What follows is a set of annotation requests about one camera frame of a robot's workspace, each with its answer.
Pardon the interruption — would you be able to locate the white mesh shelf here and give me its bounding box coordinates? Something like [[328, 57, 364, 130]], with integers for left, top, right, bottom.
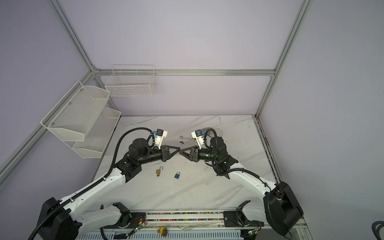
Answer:
[[41, 82, 111, 142], [72, 108, 121, 159]]

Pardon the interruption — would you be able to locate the brass padlock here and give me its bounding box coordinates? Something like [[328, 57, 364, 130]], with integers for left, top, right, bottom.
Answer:
[[156, 166, 164, 177]]

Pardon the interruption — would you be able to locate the aluminium rail bed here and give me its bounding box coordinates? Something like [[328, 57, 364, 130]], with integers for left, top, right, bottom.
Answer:
[[74, 207, 313, 240]]

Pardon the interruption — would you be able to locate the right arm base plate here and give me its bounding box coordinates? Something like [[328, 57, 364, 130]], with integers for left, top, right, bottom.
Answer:
[[223, 200, 265, 228]]

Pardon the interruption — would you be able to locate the lower white mesh shelf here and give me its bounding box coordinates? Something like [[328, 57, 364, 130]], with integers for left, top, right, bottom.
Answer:
[[72, 108, 121, 159]]

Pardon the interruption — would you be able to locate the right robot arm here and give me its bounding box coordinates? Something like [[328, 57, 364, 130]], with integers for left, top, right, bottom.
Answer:
[[179, 137, 304, 237]]

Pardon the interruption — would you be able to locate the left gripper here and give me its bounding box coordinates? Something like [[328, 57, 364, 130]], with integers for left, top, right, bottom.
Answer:
[[138, 145, 180, 166]]

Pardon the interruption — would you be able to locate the clear plastic cup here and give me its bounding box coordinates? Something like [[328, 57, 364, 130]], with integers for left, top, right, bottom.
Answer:
[[214, 129, 224, 137]]

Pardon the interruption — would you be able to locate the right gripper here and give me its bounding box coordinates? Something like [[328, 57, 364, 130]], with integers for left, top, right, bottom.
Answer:
[[179, 145, 219, 164]]

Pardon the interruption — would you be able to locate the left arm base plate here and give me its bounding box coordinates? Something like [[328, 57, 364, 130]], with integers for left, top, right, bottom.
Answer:
[[104, 212, 147, 229]]

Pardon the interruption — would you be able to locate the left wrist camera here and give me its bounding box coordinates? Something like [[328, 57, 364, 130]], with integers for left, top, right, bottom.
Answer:
[[153, 129, 168, 149]]

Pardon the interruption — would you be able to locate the upper white mesh shelf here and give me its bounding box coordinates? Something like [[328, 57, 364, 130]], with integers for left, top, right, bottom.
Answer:
[[41, 82, 111, 142]]

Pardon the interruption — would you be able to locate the white wire basket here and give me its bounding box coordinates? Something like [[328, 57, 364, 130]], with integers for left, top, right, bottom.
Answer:
[[105, 65, 157, 97]]

